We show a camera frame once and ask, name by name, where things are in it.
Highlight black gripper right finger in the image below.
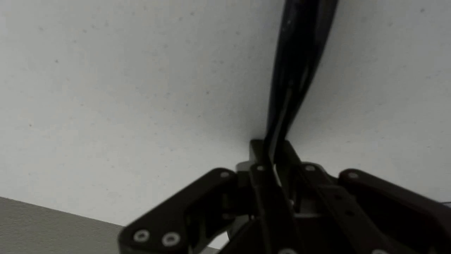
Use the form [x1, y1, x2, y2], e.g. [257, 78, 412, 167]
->
[277, 142, 377, 254]

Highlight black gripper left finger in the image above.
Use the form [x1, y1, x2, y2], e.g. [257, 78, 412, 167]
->
[250, 140, 302, 254]

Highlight black plastic spoon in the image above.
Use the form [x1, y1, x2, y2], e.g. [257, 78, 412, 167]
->
[266, 0, 340, 157]

